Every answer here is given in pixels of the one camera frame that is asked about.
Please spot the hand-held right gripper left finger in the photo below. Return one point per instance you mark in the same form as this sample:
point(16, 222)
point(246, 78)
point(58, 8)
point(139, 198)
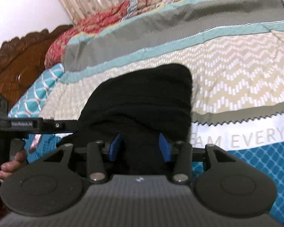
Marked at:
point(113, 147)

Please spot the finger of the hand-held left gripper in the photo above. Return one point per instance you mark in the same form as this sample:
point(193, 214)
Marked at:
point(59, 125)

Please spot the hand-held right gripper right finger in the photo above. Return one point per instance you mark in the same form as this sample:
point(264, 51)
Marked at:
point(165, 149)

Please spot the black pants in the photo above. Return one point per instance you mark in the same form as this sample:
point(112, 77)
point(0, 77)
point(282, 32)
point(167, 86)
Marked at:
point(142, 108)

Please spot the person's left hand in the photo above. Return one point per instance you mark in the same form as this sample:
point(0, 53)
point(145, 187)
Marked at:
point(13, 167)

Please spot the teal lattice pillow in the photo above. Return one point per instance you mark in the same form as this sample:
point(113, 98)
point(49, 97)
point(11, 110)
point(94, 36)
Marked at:
point(45, 82)

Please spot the carved wooden headboard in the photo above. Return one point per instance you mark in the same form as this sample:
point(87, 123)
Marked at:
point(14, 75)

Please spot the striped teal grey bedspread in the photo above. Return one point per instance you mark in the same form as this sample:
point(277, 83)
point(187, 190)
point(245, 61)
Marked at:
point(203, 52)

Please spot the red patchwork quilt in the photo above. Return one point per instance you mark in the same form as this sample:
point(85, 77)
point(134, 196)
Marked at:
point(97, 23)

